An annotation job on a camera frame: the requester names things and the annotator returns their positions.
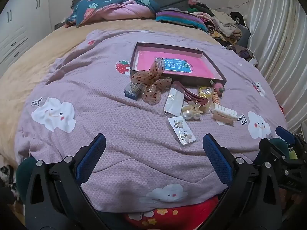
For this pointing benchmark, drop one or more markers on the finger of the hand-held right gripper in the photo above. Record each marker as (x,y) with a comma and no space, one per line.
(285,135)
(265,146)

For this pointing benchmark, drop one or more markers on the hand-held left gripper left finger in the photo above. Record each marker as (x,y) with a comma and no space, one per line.
(92,154)

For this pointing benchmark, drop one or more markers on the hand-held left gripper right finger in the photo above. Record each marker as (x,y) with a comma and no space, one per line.
(217,158)

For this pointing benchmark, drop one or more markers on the cream claw hair clip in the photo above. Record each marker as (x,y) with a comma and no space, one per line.
(224,113)

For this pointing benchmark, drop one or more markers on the bow earrings card packet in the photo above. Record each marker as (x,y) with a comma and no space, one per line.
(181,130)

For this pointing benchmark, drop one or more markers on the clear packet white card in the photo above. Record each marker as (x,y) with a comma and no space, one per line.
(174,101)

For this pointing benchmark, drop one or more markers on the shallow brown pink box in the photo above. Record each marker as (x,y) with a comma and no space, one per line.
(208,63)

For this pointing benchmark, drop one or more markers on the beige dotted mesh bow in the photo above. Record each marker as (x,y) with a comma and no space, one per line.
(153,81)

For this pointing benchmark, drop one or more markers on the dark green cloth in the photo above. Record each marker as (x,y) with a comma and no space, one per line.
(281,145)
(22,177)

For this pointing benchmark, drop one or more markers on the purple cloud print blanket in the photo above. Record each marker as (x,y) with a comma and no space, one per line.
(108,124)

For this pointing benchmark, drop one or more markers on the pearl flower hair clip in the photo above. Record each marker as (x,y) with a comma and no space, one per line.
(190,111)

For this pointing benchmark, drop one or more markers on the dark red banana hair clip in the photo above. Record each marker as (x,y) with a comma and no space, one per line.
(191,95)

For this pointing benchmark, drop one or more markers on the small blue box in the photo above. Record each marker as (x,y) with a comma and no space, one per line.
(132,93)

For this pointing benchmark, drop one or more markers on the red floral cloth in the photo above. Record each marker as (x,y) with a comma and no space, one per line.
(172,216)

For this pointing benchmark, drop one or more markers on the black white patterned cloth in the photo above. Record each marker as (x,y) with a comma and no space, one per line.
(7,179)

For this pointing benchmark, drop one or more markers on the dark purple cloth bundle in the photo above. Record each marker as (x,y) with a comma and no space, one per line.
(247,54)

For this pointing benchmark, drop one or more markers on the white satin curtain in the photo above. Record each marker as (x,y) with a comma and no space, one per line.
(280,40)

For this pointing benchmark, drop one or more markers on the tan bed sheet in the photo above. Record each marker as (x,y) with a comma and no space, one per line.
(36,57)

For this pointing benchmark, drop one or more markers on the pile of clothes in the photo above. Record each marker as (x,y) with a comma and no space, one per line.
(223,24)

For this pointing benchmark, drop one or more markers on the striped purple teal blanket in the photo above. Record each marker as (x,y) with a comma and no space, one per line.
(179,18)

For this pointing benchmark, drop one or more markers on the teal pink strawberry quilt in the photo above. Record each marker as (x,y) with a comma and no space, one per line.
(115,10)

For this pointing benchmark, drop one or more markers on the white wardrobe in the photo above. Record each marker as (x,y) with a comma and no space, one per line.
(19,24)

